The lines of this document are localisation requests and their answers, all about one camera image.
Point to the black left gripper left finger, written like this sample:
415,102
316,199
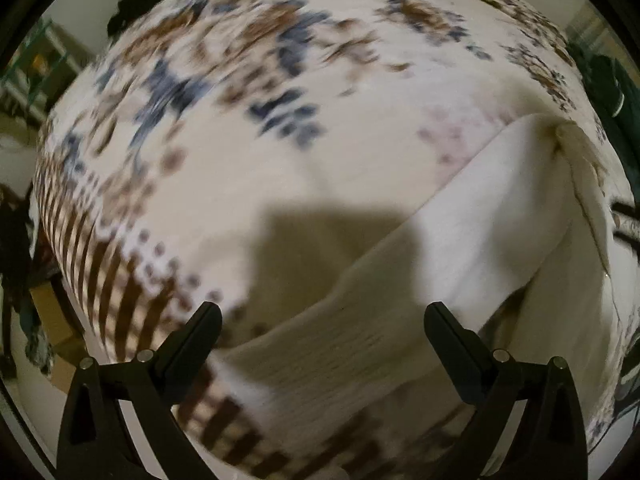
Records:
94,440

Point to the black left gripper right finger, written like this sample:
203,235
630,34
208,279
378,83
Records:
550,442

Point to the white knit sweater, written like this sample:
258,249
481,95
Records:
519,247

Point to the floral bed quilt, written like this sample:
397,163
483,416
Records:
247,152

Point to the dark green folded blanket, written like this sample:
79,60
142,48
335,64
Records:
612,93

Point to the green shelf rack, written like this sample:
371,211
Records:
28,79

